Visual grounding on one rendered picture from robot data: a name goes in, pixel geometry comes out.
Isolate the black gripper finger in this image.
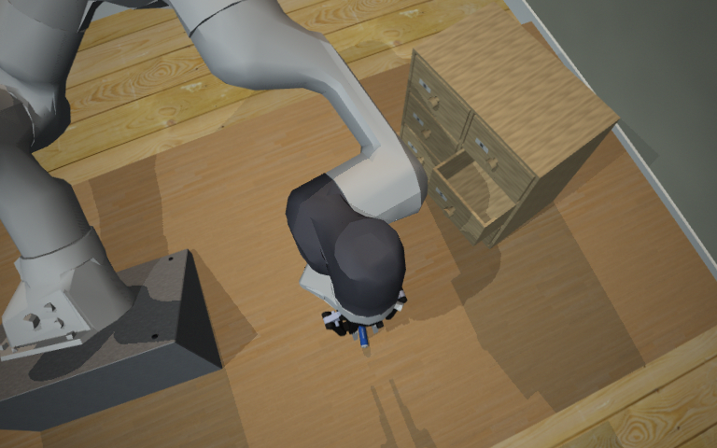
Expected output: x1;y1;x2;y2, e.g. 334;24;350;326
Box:
372;288;407;333
322;311;359;341

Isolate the small wooden chest of drawers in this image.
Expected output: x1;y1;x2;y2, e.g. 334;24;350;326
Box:
400;1;620;249

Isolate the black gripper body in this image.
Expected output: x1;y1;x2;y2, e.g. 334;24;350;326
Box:
339;315;381;327

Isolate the light wooden drawer front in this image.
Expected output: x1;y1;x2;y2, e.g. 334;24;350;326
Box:
410;55;471;140
464;115;536;203
428;148;516;246
402;123;441;179
405;92;459;161
483;228;500;245

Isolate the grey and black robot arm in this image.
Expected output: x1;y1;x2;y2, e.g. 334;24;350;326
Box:
0;0;428;361

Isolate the blue aa battery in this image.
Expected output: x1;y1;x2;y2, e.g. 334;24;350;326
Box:
358;327;369;348

